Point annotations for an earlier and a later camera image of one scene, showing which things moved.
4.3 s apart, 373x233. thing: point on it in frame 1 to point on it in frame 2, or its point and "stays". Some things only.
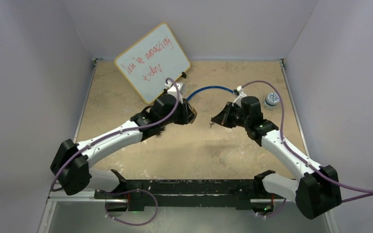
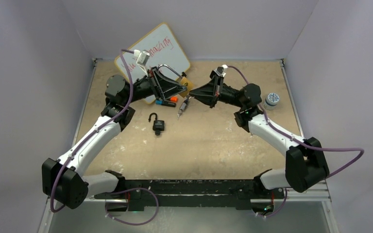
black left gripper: (186, 114) to (162, 87)
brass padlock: (195, 112) to (185, 80)
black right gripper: (223, 118) to (211, 92)
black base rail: (238, 193) stays
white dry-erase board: (148, 64) stays
